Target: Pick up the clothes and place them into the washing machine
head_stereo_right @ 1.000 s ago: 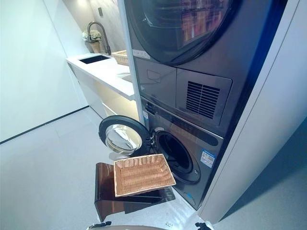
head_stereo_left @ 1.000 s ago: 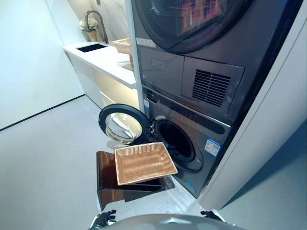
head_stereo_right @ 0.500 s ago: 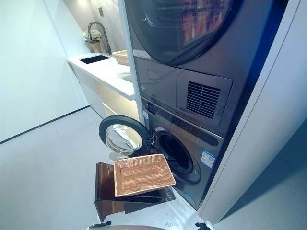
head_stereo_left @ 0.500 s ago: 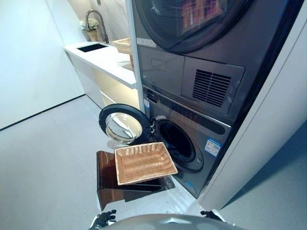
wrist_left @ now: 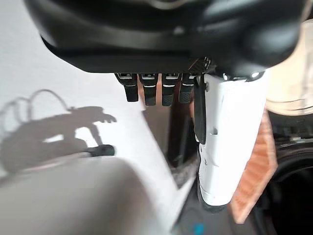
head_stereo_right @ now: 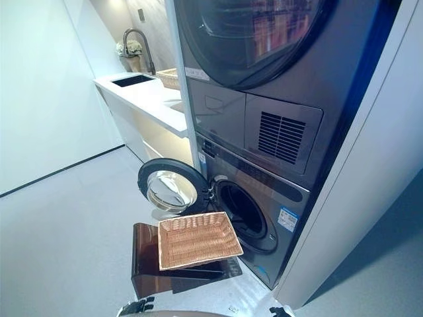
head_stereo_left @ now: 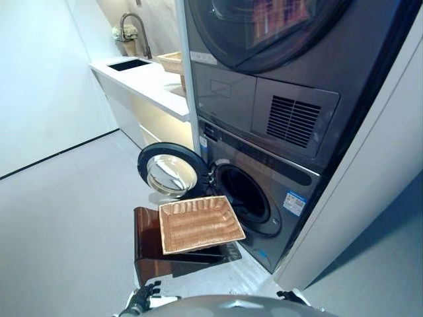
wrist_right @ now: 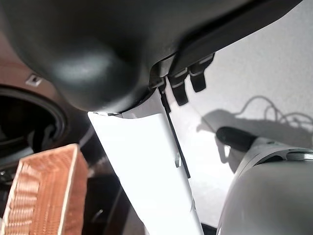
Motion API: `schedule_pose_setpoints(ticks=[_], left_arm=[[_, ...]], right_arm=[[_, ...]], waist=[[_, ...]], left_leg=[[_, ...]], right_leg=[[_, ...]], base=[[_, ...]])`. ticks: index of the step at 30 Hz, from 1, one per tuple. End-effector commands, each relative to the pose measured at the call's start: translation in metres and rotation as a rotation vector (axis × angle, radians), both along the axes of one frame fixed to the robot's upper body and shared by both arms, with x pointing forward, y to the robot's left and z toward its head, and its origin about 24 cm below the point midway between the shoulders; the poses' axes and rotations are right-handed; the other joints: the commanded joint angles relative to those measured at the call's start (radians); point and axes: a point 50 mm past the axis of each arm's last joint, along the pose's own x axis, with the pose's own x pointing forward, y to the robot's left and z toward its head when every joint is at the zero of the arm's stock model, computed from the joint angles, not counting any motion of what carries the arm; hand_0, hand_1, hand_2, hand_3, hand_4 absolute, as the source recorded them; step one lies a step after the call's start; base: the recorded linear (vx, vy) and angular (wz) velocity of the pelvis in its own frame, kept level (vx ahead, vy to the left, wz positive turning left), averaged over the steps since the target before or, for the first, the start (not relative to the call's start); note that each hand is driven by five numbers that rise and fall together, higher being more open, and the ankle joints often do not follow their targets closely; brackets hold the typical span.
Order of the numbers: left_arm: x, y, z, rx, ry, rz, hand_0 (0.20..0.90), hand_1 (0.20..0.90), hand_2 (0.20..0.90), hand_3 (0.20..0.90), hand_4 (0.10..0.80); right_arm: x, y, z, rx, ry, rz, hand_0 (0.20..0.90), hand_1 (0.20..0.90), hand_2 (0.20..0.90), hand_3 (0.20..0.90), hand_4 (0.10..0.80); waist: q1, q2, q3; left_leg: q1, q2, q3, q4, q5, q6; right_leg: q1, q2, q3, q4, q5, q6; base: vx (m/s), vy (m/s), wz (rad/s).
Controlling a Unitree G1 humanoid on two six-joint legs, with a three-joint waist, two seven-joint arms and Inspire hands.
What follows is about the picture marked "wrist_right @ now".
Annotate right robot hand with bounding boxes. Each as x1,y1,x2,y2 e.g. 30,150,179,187
0,0,304,235

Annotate dark grey washing machine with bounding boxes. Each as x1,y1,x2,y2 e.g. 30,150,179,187
0,36,98,172

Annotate glossy brown stool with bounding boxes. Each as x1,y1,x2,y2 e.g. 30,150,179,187
73,127,147,235

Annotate rectangular wicker laundry basket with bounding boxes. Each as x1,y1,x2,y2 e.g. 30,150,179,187
0,143,88,235

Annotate right robot leg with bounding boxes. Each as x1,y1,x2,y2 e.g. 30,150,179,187
215,126,313,235

